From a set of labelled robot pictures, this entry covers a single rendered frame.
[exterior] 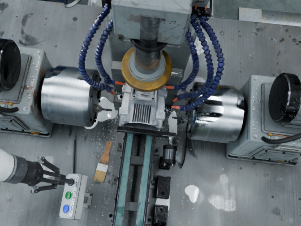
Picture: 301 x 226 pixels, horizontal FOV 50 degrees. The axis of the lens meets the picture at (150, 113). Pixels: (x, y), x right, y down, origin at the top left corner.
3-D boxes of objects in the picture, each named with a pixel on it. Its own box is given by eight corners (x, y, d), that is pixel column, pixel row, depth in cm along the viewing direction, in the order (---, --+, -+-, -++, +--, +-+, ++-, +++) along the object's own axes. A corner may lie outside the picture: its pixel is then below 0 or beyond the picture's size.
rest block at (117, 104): (116, 98, 166) (114, 89, 155) (129, 100, 166) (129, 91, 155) (114, 109, 164) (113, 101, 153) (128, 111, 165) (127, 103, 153)
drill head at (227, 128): (171, 92, 157) (178, 69, 133) (255, 102, 157) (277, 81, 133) (166, 142, 149) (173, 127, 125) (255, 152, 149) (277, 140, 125)
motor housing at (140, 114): (125, 91, 155) (124, 74, 137) (164, 95, 155) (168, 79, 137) (119, 131, 149) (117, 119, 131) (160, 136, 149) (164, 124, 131)
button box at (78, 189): (75, 175, 133) (66, 172, 129) (88, 175, 130) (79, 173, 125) (67, 218, 128) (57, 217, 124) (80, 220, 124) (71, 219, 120)
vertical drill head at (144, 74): (126, 58, 130) (121, -29, 84) (169, 64, 131) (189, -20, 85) (119, 100, 125) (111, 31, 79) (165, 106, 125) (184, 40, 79)
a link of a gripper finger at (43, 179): (37, 175, 110) (36, 179, 110) (61, 181, 119) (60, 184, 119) (29, 175, 112) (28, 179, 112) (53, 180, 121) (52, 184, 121)
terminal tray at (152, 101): (133, 79, 141) (133, 71, 134) (158, 81, 141) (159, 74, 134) (130, 104, 137) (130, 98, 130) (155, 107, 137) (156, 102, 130)
